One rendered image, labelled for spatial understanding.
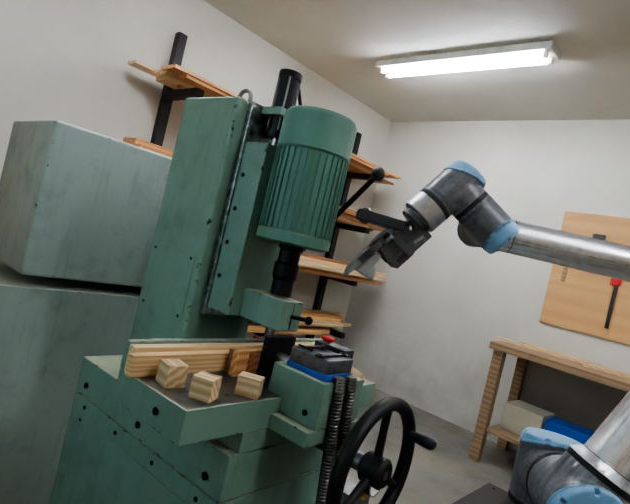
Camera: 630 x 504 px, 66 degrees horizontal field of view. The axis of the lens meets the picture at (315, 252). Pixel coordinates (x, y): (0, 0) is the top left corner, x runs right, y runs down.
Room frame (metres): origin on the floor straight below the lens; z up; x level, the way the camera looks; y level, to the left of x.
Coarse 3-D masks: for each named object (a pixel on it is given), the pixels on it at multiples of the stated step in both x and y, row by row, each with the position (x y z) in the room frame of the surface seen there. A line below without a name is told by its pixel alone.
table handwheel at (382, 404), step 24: (384, 408) 0.89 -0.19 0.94; (408, 408) 0.97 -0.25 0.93; (360, 432) 0.84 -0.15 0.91; (384, 432) 0.92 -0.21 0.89; (408, 432) 1.01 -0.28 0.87; (360, 456) 0.94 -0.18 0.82; (408, 456) 1.02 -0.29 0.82; (336, 480) 0.82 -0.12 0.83; (360, 480) 0.91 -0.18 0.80; (384, 480) 0.92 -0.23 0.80
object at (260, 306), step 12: (252, 300) 1.15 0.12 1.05; (264, 300) 1.12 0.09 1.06; (276, 300) 1.10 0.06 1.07; (288, 300) 1.12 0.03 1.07; (240, 312) 1.17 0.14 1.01; (252, 312) 1.14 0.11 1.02; (264, 312) 1.12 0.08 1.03; (276, 312) 1.10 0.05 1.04; (288, 312) 1.10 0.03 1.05; (300, 312) 1.13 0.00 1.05; (264, 324) 1.11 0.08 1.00; (276, 324) 1.09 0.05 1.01; (288, 324) 1.11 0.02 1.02
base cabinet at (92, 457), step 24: (72, 408) 1.22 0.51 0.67; (96, 408) 1.15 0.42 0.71; (72, 432) 1.20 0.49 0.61; (96, 432) 1.14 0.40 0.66; (120, 432) 1.08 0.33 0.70; (72, 456) 1.18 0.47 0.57; (96, 456) 1.12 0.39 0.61; (120, 456) 1.06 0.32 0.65; (144, 456) 1.02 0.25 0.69; (72, 480) 1.17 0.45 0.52; (96, 480) 1.11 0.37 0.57; (120, 480) 1.05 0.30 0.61; (144, 480) 1.00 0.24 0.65; (168, 480) 0.96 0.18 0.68; (288, 480) 1.02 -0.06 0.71; (312, 480) 1.09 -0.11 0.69
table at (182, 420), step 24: (120, 384) 0.89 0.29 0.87; (144, 384) 0.85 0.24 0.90; (264, 384) 1.01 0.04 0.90; (144, 408) 0.84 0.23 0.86; (168, 408) 0.80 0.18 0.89; (192, 408) 0.79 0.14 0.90; (216, 408) 0.82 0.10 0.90; (240, 408) 0.87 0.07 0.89; (264, 408) 0.92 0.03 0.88; (168, 432) 0.79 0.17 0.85; (192, 432) 0.79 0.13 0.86; (216, 432) 0.83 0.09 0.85; (240, 432) 0.88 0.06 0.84; (288, 432) 0.90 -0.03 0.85; (312, 432) 0.89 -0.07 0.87
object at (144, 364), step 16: (144, 352) 0.90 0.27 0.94; (160, 352) 0.92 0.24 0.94; (176, 352) 0.95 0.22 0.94; (192, 352) 0.97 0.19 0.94; (208, 352) 1.00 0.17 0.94; (224, 352) 1.03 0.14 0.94; (128, 368) 0.86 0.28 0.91; (144, 368) 0.88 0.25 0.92; (192, 368) 0.97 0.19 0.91; (208, 368) 1.00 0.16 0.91; (224, 368) 1.03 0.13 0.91
